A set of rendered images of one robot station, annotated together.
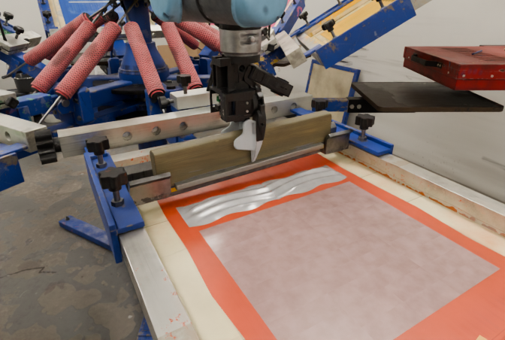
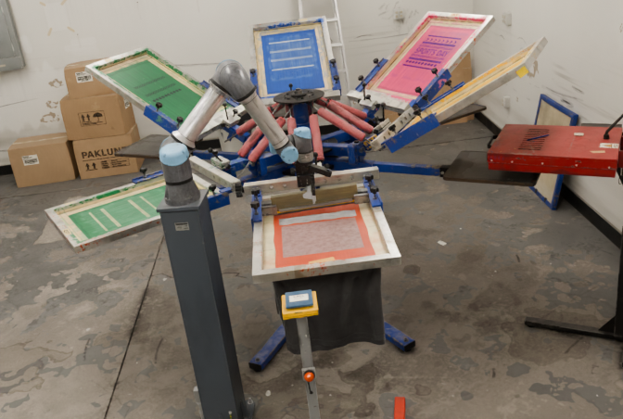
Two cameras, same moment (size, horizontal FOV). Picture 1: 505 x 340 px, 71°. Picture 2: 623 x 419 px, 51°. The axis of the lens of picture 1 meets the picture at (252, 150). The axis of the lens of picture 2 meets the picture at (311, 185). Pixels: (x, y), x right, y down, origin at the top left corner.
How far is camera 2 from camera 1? 2.44 m
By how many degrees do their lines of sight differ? 27
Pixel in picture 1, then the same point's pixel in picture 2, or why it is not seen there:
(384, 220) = (348, 231)
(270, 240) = (301, 232)
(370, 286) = (318, 245)
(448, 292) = (338, 248)
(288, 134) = (332, 193)
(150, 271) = (258, 231)
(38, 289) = (234, 285)
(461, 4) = not seen: outside the picture
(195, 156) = (286, 199)
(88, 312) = (261, 303)
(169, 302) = (259, 237)
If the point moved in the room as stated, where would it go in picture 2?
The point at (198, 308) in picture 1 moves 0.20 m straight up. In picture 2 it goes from (268, 243) to (261, 201)
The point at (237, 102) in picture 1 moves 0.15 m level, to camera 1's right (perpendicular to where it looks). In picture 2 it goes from (302, 180) to (332, 182)
